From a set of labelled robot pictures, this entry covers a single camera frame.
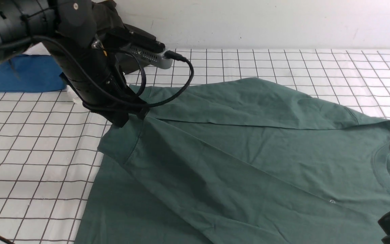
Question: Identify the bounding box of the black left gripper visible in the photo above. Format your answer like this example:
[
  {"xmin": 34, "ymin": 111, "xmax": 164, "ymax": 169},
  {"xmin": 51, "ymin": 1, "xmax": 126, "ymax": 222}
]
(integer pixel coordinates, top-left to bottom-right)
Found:
[{"xmin": 48, "ymin": 35, "xmax": 150, "ymax": 128}]

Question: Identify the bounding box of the green long-sleeved shirt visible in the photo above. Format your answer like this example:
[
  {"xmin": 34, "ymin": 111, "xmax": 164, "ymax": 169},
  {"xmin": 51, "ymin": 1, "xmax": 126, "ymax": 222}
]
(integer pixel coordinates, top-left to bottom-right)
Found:
[{"xmin": 75, "ymin": 78, "xmax": 390, "ymax": 244}]

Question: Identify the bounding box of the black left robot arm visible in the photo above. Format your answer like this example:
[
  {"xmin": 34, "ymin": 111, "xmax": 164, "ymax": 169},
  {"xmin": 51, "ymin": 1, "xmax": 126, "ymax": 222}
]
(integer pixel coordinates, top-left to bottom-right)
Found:
[{"xmin": 0, "ymin": 0, "xmax": 156, "ymax": 127}]

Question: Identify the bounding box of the dark olive shirt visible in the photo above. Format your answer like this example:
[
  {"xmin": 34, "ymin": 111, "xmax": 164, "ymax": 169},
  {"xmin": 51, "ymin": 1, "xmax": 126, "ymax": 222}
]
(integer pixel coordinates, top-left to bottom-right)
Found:
[{"xmin": 92, "ymin": 0, "xmax": 156, "ymax": 75}]

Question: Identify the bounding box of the blue shirt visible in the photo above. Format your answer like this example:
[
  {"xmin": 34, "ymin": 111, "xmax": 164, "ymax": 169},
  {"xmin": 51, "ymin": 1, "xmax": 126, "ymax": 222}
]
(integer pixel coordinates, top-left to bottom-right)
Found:
[{"xmin": 0, "ymin": 55, "xmax": 66, "ymax": 93}]

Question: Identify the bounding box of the white checkered tablecloth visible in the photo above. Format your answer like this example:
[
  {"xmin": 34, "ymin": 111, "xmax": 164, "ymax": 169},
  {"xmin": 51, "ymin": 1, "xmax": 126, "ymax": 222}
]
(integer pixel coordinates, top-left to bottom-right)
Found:
[{"xmin": 0, "ymin": 49, "xmax": 390, "ymax": 244}]

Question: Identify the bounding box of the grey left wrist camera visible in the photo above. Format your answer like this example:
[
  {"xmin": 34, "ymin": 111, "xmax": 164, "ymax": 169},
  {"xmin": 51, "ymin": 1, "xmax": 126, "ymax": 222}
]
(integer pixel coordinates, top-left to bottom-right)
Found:
[{"xmin": 109, "ymin": 29, "xmax": 174, "ymax": 70}]

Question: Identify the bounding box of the black camera cable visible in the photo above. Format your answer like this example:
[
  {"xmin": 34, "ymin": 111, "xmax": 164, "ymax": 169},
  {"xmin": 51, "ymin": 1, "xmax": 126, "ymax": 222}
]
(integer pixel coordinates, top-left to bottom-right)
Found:
[{"xmin": 29, "ymin": 36, "xmax": 194, "ymax": 112}]

